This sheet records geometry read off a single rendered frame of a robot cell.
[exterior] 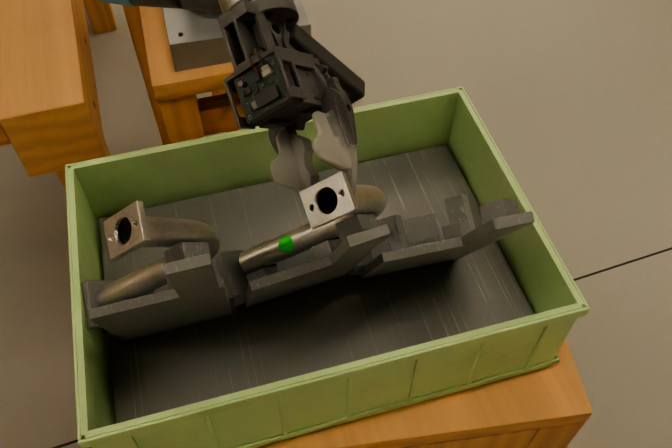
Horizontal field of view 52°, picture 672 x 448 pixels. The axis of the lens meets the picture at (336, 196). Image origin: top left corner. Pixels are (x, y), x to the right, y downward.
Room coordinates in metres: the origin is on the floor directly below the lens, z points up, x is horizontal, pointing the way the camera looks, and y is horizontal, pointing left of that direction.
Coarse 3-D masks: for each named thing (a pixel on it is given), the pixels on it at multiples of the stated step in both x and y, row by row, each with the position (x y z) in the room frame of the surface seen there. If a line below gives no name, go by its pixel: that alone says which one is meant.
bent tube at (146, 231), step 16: (128, 208) 0.39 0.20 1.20; (112, 224) 0.39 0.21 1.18; (128, 224) 0.40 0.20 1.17; (144, 224) 0.38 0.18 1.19; (160, 224) 0.39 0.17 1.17; (176, 224) 0.40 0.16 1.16; (192, 224) 0.41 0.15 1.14; (112, 240) 0.38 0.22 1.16; (128, 240) 0.38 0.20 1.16; (144, 240) 0.36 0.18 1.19; (160, 240) 0.38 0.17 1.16; (176, 240) 0.39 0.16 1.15; (192, 240) 0.40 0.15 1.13; (208, 240) 0.41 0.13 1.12; (112, 256) 0.36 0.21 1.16; (144, 272) 0.44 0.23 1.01; (160, 272) 0.43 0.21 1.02; (112, 288) 0.44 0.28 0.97; (128, 288) 0.43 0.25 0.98; (144, 288) 0.43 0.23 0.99
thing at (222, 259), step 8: (216, 256) 0.49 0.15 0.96; (224, 256) 0.50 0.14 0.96; (232, 256) 0.50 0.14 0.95; (224, 264) 0.48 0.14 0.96; (232, 264) 0.49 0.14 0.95; (224, 272) 0.47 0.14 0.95; (232, 272) 0.48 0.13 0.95; (240, 272) 0.49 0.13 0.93; (224, 280) 0.47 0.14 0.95; (232, 280) 0.47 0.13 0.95; (240, 280) 0.48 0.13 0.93; (232, 288) 0.46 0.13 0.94; (240, 288) 0.46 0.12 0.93; (232, 296) 0.45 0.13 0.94
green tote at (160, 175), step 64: (256, 128) 0.73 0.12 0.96; (384, 128) 0.77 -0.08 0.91; (448, 128) 0.80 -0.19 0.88; (128, 192) 0.66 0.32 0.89; (192, 192) 0.69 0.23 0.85; (512, 192) 0.61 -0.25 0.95; (512, 256) 0.56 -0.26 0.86; (512, 320) 0.40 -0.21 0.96; (320, 384) 0.33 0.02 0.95; (384, 384) 0.35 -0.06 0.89; (448, 384) 0.38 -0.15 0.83
